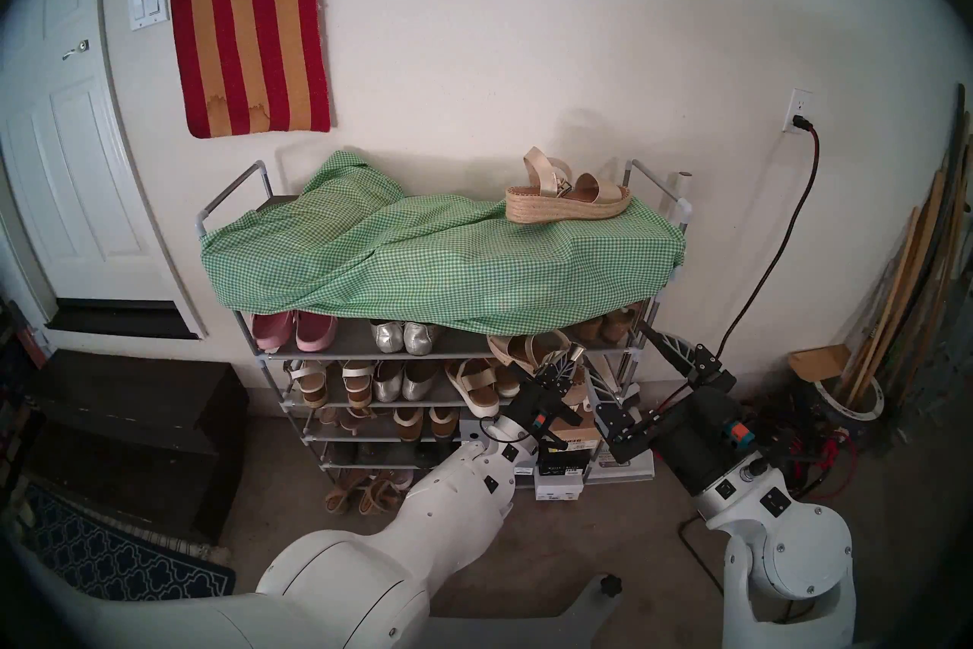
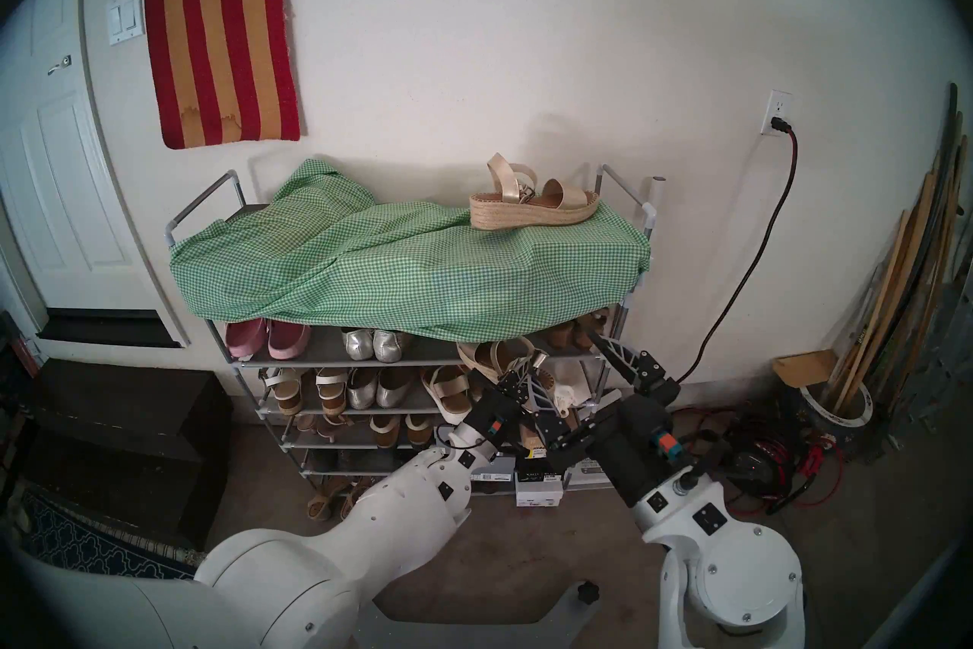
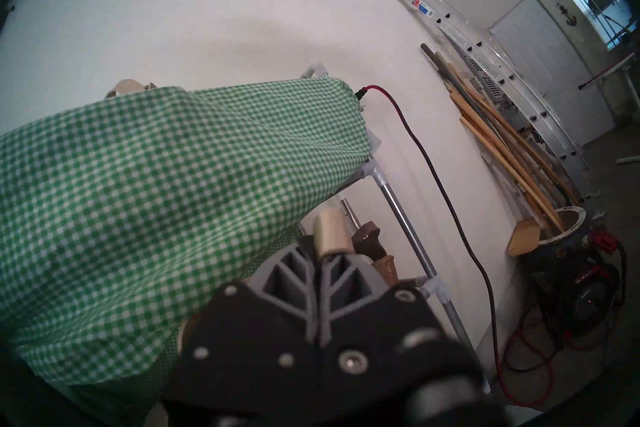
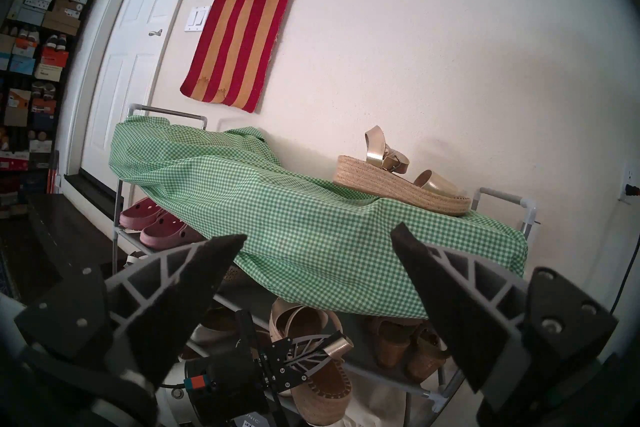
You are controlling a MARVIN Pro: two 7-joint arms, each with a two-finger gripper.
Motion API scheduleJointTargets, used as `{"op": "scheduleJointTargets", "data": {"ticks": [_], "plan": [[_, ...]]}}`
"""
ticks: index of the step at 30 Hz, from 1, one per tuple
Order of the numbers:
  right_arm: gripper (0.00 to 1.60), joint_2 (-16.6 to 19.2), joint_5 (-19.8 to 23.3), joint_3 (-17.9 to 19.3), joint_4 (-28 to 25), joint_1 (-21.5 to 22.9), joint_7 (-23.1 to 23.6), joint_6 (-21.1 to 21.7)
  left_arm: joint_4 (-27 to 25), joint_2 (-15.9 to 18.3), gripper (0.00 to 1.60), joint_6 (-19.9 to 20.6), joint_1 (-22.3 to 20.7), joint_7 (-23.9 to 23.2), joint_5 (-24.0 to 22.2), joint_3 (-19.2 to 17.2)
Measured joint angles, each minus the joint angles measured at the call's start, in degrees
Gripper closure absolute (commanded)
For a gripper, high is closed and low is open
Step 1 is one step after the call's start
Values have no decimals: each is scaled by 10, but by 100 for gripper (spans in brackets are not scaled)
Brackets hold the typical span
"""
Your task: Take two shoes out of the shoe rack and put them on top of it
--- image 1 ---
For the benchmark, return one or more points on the brown cardboard shoebox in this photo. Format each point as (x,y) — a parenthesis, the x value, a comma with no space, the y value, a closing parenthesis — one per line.
(578,438)

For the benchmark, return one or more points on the blue patterned rug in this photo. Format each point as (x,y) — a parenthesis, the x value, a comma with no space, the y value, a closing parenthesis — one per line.
(114,564)

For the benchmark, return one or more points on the white panel door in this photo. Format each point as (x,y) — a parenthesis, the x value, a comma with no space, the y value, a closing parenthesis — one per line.
(83,184)

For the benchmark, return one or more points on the grey robot base frame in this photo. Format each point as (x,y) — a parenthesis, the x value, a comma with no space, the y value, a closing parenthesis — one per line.
(532,628)

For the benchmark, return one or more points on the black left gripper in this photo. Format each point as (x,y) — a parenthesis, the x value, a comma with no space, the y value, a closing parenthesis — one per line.
(528,408)

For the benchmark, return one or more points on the black base knob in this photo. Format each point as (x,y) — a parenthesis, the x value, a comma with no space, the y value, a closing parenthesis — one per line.
(611,585)

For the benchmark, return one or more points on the silver flat shoe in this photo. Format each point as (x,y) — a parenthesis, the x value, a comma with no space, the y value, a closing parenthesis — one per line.
(388,385)
(418,383)
(418,341)
(386,339)

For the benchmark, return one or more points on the white wall outlet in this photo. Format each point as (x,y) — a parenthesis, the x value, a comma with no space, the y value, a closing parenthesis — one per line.
(798,104)

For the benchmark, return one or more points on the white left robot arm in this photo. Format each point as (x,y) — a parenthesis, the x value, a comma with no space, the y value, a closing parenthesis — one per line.
(448,503)

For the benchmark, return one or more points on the grey metal shoe rack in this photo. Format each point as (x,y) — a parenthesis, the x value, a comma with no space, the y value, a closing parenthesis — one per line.
(357,349)

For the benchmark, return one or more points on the green gingham cloth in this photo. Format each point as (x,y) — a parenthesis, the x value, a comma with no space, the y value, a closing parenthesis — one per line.
(426,260)

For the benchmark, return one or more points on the dark wooden chest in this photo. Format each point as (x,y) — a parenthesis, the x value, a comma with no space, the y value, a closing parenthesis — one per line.
(129,419)

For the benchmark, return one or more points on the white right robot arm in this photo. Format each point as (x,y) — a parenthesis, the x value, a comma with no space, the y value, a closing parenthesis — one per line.
(790,549)

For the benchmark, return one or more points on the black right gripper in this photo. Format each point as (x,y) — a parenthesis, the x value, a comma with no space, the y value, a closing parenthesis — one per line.
(699,442)

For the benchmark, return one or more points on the white flat printed box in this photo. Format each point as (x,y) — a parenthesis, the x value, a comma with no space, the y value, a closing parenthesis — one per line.
(635,471)

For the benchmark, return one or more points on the brown suede shoe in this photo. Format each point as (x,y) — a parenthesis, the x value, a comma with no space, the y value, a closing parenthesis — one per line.
(408,425)
(443,423)

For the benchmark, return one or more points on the white light switch plate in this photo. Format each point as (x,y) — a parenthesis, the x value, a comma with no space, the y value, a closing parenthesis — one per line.
(148,1)

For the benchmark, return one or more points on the black bucket white rim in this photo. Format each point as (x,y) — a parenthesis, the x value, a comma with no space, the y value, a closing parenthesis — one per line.
(855,412)

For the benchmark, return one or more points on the black shoebox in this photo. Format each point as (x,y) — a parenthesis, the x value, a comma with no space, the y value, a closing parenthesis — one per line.
(562,463)

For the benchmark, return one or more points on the white shoebox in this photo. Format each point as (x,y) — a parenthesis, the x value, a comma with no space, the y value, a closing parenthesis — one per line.
(559,489)

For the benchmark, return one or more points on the large grey Vionic shoebox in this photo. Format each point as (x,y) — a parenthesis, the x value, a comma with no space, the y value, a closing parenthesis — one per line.
(471,431)

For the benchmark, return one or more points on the striped flag wall hanging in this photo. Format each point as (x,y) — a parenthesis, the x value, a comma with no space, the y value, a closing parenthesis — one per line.
(251,31)

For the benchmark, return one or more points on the wooden slats bundle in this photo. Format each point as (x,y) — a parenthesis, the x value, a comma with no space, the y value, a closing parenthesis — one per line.
(912,290)

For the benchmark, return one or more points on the brown cork heel sandal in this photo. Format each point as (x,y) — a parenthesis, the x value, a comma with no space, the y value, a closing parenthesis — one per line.
(623,328)
(589,331)

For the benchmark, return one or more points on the beige espadrille platform sandal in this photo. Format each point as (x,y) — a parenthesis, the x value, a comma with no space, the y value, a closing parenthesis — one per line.
(566,205)
(524,351)

